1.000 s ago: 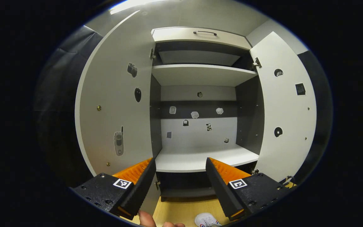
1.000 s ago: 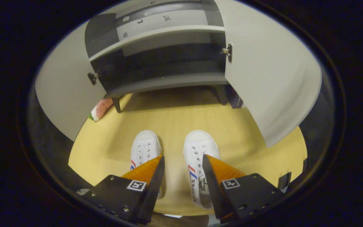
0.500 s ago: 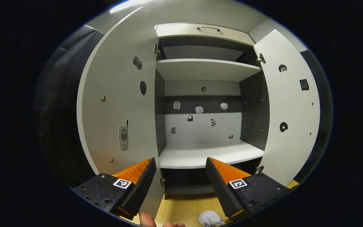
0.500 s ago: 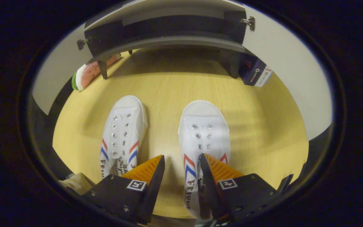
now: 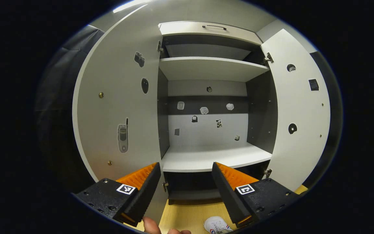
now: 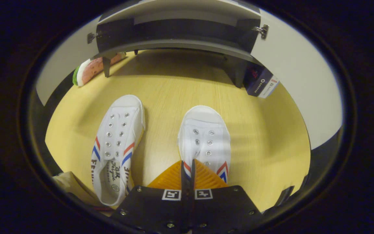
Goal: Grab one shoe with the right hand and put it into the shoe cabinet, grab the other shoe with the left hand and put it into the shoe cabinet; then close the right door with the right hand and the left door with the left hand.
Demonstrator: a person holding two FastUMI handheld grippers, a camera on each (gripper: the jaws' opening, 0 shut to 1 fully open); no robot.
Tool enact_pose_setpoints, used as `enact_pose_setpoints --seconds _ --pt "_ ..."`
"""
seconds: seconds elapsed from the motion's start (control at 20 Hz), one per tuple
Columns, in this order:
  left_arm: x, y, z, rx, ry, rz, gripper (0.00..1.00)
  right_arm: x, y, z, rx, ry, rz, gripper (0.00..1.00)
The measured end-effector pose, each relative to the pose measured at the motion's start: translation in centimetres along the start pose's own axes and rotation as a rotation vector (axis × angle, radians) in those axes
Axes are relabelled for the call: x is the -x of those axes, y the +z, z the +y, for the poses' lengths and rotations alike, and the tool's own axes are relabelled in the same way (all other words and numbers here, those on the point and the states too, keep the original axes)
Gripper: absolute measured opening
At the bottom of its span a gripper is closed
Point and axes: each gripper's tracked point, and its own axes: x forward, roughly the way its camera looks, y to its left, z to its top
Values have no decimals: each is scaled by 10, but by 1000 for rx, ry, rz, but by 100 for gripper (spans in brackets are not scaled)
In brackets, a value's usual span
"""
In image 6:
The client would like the white shoe cabinet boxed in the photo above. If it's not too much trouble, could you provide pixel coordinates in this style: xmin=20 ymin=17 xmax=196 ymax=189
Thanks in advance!
xmin=94 ymin=0 xmax=262 ymax=89

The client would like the beige cloth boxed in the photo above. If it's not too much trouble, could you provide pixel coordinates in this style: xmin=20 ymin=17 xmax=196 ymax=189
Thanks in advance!
xmin=52 ymin=171 xmax=109 ymax=212

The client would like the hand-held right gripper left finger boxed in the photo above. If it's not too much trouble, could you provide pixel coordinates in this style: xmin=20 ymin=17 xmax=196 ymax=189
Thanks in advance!
xmin=111 ymin=160 xmax=192 ymax=234

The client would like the white canvas shoe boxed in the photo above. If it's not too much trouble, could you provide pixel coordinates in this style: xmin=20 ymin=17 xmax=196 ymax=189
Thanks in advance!
xmin=178 ymin=106 xmax=231 ymax=184
xmin=91 ymin=95 xmax=146 ymax=207

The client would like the watermelon slice toy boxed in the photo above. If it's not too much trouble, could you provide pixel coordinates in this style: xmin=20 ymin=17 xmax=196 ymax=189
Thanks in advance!
xmin=72 ymin=52 xmax=127 ymax=87

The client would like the dark blue and white box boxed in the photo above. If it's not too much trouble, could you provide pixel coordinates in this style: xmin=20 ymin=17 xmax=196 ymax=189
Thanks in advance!
xmin=244 ymin=63 xmax=280 ymax=99

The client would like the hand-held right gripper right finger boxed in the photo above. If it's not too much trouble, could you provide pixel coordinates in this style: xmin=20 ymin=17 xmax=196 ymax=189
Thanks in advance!
xmin=190 ymin=159 xmax=265 ymax=234

